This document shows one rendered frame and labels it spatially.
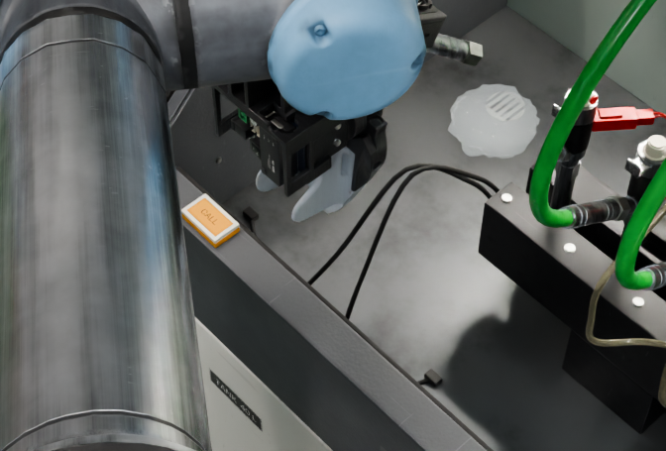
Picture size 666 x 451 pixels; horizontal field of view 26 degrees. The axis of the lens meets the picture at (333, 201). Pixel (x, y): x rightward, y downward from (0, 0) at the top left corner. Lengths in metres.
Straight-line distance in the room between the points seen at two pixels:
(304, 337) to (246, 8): 0.65
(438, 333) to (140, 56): 0.84
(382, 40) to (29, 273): 0.22
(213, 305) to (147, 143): 0.85
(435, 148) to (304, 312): 0.35
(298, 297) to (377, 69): 0.65
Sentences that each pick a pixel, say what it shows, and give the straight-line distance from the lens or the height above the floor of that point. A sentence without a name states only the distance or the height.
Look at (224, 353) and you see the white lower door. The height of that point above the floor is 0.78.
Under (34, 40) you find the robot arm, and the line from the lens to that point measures 0.64.
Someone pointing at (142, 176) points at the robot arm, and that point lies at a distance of 0.56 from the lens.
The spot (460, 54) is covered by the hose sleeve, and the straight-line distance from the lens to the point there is 1.24.
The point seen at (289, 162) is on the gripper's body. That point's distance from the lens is 0.88.
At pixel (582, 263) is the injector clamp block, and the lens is 1.31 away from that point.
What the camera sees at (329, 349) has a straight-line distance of 1.28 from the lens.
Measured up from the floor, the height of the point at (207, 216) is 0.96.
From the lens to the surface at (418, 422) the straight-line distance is 1.24.
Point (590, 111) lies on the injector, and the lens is 1.24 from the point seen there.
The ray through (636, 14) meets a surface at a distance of 1.01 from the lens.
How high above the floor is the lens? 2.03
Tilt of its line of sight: 52 degrees down
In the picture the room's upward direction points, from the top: straight up
